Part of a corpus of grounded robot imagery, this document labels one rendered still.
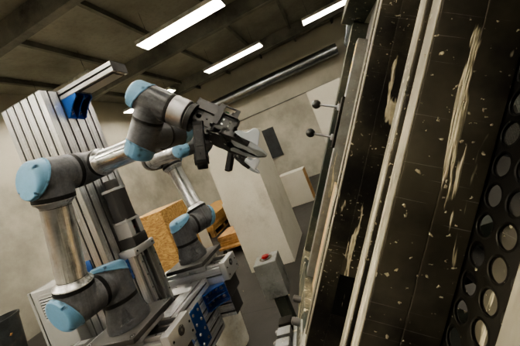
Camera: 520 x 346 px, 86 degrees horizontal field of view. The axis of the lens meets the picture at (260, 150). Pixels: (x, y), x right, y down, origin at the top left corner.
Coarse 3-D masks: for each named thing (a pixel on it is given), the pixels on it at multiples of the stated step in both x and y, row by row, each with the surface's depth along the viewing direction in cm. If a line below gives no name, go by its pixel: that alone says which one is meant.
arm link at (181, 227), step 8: (184, 216) 149; (192, 216) 153; (176, 224) 145; (184, 224) 146; (192, 224) 149; (176, 232) 145; (184, 232) 146; (192, 232) 148; (176, 240) 146; (184, 240) 145; (192, 240) 147
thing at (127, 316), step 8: (128, 296) 100; (136, 296) 103; (120, 304) 98; (128, 304) 99; (136, 304) 101; (144, 304) 103; (112, 312) 97; (120, 312) 97; (128, 312) 98; (136, 312) 99; (144, 312) 101; (112, 320) 97; (120, 320) 96; (128, 320) 98; (136, 320) 98; (112, 328) 96; (120, 328) 96; (128, 328) 96; (112, 336) 96
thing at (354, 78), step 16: (352, 64) 106; (352, 80) 106; (352, 96) 106; (352, 112) 107; (336, 144) 108; (336, 160) 109; (336, 176) 109; (320, 208) 113; (320, 224) 112; (320, 240) 112
